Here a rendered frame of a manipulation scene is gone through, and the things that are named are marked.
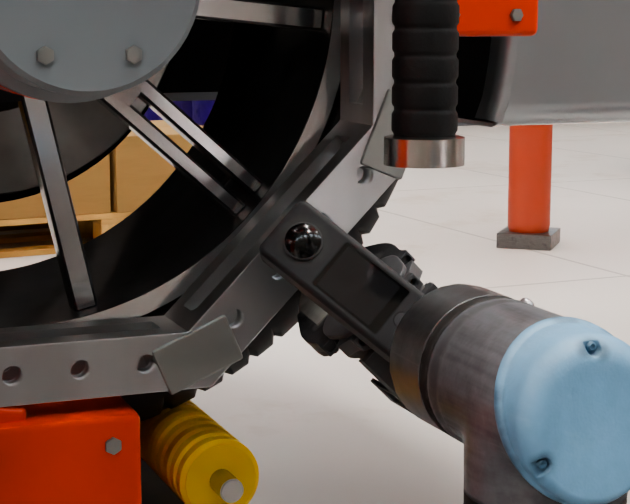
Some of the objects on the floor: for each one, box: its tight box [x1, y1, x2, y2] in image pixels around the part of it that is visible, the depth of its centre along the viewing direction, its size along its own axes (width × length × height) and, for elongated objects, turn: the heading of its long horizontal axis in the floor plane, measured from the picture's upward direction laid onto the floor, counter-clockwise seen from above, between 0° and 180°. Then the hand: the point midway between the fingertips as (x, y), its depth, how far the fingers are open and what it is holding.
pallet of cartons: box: [0, 120, 203, 260], centre depth 556 cm, size 117×84×41 cm
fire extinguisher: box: [496, 124, 560, 251], centre depth 531 cm, size 29×29×66 cm
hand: (311, 277), depth 108 cm, fingers closed, pressing on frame
